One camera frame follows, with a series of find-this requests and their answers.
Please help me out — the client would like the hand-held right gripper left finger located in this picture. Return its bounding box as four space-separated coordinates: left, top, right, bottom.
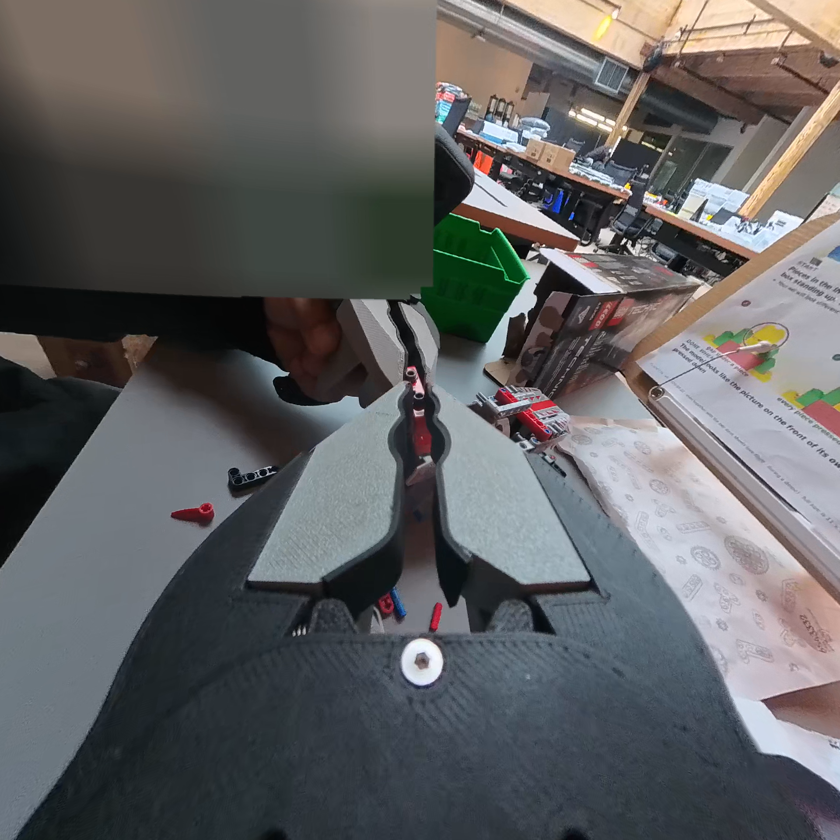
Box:
246 382 411 618

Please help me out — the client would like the black angled lego beam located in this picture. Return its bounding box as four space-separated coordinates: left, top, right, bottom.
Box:
227 465 281 493

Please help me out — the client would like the silver air duct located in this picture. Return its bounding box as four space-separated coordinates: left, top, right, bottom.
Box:
436 0 634 89

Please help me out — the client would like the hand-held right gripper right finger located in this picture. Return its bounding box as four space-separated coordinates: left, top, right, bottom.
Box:
428 384 593 608

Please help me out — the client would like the wooden display board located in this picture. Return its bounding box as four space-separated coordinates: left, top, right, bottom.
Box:
620 213 840 592

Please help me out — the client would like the green plastic bin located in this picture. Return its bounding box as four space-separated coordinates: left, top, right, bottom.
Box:
420 213 531 343

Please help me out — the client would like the grey red lego vehicle model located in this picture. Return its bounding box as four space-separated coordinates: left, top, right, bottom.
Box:
476 386 572 460

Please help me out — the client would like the black lego set box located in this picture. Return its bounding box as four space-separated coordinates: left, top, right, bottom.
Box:
483 248 704 400

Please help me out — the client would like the person's left forearm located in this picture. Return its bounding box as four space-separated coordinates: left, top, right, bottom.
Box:
0 287 280 368

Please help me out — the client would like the black chair back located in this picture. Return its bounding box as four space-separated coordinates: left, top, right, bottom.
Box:
434 123 475 229

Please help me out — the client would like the printed instruction sheet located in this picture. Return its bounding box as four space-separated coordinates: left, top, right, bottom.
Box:
638 223 840 526

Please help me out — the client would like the person's left hand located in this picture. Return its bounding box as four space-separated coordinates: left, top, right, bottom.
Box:
264 298 368 403

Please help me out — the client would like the red lego assembly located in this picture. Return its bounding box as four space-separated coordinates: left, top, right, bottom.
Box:
403 367 435 460

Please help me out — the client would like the grey wood-edged table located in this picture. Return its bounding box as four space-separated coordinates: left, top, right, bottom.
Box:
453 167 580 253

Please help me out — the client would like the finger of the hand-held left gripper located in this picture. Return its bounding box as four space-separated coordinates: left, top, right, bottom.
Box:
314 298 411 404
403 298 442 389

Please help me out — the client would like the black office chair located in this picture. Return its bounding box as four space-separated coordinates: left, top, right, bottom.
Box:
610 177 657 253

